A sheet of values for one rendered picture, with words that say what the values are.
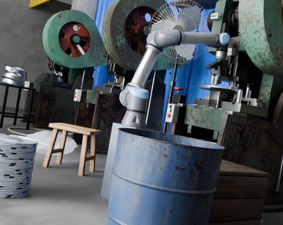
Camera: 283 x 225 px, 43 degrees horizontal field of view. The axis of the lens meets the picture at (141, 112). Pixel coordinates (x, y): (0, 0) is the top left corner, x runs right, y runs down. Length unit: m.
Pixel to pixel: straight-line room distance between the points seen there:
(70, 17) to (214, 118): 3.31
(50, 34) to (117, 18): 1.71
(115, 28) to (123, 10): 0.20
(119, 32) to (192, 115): 1.38
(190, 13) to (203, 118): 1.20
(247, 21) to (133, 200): 1.36
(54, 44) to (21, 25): 3.65
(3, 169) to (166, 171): 0.99
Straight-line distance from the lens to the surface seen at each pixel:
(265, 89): 2.74
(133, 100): 2.11
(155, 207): 1.26
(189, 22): 3.39
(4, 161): 1.94
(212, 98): 2.57
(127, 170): 1.28
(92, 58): 5.41
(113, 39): 3.59
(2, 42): 8.63
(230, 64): 2.61
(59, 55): 5.19
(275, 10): 2.26
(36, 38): 8.83
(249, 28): 2.25
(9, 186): 2.00
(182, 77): 4.84
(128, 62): 3.66
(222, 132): 2.31
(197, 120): 2.56
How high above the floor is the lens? 0.59
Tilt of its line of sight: 1 degrees down
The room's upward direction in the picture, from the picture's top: 10 degrees clockwise
